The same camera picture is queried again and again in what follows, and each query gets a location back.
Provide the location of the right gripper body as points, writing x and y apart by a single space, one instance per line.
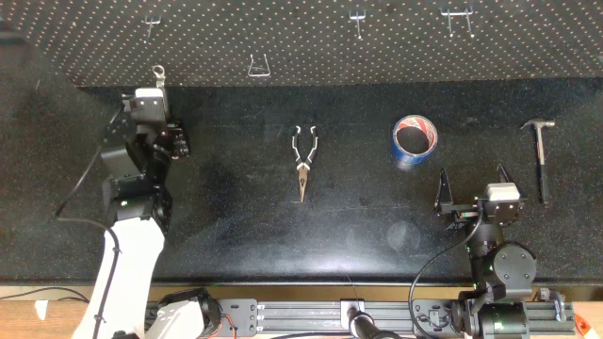
459 208

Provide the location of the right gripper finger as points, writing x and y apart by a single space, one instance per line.
444 193
504 176

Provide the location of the hammer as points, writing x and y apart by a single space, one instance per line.
541 146

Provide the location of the roll of blue tape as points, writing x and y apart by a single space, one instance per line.
405 157

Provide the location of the black and white pliers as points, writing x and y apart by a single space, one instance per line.
303 181

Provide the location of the wrench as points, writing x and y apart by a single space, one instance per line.
160 83

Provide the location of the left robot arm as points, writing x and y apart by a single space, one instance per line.
134 263

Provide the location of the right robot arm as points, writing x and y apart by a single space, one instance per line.
511 266

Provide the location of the black pegboard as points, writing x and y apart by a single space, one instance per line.
306 42

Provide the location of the metal hook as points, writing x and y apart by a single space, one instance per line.
259 74
450 23
150 28
358 26

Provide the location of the small orange object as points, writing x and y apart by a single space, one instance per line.
582 327

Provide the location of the white tape piece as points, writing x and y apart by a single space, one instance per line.
41 308

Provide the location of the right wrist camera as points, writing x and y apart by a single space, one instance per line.
502 192

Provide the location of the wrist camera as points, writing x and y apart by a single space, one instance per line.
502 192
149 99

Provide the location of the mounting rail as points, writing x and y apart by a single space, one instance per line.
301 315

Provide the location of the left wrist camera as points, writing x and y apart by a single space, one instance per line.
149 99

